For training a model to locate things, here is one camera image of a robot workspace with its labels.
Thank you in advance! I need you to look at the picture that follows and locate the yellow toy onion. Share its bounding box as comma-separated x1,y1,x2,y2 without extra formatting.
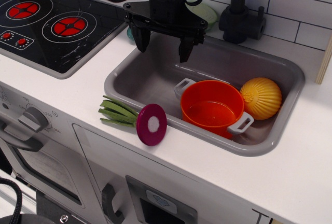
240,77,282,120

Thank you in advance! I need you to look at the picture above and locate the black toy faucet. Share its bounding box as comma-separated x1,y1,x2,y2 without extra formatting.
218,0,266,44

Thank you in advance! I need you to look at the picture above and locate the grey toy sink basin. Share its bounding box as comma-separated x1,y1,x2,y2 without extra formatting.
104,33,305,157

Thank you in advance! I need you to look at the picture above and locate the black braided cable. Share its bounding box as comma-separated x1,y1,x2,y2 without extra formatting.
0,177,24,224

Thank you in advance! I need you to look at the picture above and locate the teal toy piece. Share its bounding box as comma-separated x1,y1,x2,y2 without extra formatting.
127,28,134,41

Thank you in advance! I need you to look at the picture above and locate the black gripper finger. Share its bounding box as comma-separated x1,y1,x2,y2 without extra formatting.
178,37,195,63
130,23,150,52

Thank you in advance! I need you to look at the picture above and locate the black toy stovetop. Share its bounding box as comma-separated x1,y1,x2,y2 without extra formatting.
1,0,126,79

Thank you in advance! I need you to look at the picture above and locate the grey oven door handle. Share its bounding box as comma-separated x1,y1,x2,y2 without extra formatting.
1,120,44,152

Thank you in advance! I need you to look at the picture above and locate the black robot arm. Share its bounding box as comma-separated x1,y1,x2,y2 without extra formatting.
123,0,208,63

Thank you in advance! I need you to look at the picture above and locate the grey cabinet door handle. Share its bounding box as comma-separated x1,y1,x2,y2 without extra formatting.
102,184,125,224

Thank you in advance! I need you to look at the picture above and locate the purple toy beet half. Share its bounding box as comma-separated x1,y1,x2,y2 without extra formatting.
98,95,167,146

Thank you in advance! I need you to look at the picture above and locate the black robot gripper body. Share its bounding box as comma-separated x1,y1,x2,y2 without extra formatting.
123,0,208,45

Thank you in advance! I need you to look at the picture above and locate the grey oven knob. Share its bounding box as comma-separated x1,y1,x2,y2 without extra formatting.
18,107,49,133

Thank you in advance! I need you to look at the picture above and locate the white toy oven door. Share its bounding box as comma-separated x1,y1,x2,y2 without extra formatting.
1,130,107,223

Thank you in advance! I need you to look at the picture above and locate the orange toy pot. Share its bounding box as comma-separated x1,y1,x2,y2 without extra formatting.
174,78,254,138

